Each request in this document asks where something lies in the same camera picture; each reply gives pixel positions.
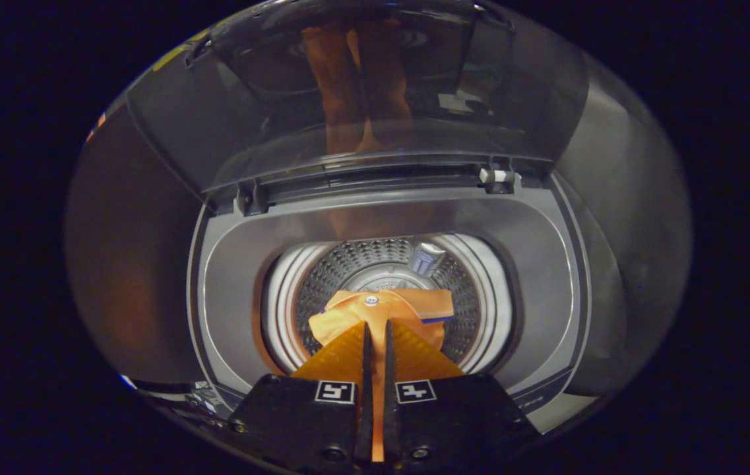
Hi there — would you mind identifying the orange polo shirt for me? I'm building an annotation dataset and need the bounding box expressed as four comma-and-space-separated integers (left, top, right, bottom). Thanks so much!
309, 288, 454, 462

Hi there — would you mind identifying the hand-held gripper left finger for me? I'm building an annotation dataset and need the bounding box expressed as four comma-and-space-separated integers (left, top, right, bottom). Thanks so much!
228, 321, 375, 470

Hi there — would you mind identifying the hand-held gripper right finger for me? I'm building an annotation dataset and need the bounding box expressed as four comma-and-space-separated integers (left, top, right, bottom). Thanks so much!
383, 320, 540, 470

